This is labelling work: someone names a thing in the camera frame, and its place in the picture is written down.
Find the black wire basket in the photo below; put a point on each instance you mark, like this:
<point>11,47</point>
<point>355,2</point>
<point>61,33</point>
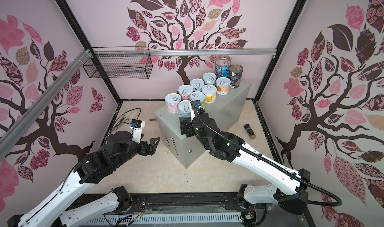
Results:
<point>125,63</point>

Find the pink small white-lid can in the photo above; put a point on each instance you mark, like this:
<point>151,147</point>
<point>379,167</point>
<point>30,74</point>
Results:
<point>185,92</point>

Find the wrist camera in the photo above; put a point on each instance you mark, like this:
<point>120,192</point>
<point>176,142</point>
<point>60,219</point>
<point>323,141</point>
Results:
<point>137,127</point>
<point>196,109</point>

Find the teal label white-lid can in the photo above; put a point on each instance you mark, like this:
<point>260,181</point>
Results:
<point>209,78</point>

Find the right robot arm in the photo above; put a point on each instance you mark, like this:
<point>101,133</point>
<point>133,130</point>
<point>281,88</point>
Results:
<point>289,189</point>

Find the aluminium diagonal rail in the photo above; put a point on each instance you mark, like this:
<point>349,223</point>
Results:
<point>12,136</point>

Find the pink label white-lid can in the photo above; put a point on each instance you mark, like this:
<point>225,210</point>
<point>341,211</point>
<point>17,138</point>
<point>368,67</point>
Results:
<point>172,100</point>

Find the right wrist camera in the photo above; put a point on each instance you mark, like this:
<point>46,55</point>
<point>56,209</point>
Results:
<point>196,109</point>

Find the blue label tin can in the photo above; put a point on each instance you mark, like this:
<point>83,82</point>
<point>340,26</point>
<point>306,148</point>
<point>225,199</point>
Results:
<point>222,67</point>

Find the grey metal cabinet box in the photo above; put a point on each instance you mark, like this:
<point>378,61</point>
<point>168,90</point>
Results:
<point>226,111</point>

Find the dark grey tin can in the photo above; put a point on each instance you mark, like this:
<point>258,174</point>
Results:
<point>235,74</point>

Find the orange label white-lid can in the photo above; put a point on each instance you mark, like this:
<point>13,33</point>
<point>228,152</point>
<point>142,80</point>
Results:
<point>223,85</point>

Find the yellow label white-lid can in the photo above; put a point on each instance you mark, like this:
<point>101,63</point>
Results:
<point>210,91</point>

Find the aluminium horizontal rail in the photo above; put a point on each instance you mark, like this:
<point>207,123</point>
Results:
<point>201,52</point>

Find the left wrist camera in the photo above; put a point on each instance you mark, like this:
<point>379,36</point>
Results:
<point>137,127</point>

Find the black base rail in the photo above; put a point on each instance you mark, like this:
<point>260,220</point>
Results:
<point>220,202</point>

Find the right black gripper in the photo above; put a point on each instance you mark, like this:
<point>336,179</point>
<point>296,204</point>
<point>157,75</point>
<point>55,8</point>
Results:
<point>187,126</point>

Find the white slotted cable duct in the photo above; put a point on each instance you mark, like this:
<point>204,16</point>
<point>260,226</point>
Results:
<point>164,219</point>

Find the light blue white-lid can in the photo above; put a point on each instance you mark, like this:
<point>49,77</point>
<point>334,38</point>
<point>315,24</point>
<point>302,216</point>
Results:
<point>197,84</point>

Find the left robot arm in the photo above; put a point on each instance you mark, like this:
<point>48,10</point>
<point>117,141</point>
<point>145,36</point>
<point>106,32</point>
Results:
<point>54,210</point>

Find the grey-green white-lid can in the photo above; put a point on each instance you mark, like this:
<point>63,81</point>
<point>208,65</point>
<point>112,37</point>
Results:
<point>184,109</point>

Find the dark spice jar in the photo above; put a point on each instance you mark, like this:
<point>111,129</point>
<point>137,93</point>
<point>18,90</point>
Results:
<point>250,131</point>

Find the green label white-lid can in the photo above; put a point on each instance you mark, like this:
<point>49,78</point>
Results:
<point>198,95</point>

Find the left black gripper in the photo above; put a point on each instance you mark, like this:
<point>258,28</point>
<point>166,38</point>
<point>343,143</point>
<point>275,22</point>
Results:
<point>145,151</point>

